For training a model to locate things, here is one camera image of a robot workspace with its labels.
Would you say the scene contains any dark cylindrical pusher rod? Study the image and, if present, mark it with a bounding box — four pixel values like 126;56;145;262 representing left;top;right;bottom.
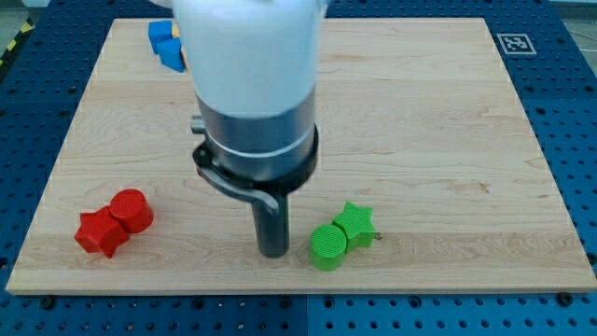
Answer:
252;194;290;259

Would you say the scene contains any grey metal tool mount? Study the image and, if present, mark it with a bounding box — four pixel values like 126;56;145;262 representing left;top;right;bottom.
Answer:
191;91;317;216

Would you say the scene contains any green cylinder block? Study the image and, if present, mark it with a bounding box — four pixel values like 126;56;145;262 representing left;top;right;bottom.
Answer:
311;224;347;272

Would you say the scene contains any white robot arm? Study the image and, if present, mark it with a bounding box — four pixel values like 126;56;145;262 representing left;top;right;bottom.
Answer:
160;0;328;258

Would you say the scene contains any green star block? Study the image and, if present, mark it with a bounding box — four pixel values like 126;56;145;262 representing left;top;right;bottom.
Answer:
333;202;376;254

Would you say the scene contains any red star block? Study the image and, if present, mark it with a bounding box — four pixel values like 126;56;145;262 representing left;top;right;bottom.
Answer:
74;206;130;259

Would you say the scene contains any blue angular block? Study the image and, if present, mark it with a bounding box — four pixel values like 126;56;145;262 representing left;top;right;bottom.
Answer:
157;38;186;73

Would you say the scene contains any red cylinder block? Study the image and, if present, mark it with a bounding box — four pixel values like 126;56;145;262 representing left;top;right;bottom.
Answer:
109;189;154;233

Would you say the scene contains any yellow block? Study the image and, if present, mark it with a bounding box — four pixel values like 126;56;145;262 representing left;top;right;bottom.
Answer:
172;23;180;38

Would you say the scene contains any wooden board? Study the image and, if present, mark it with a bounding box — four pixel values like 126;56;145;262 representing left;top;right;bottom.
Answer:
7;19;596;296

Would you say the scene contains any blue cube block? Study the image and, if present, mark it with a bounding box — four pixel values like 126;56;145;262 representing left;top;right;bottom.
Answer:
147;20;173;54

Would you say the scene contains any white fiducial marker tag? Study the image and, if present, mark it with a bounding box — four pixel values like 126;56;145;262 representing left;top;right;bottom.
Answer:
496;33;536;55

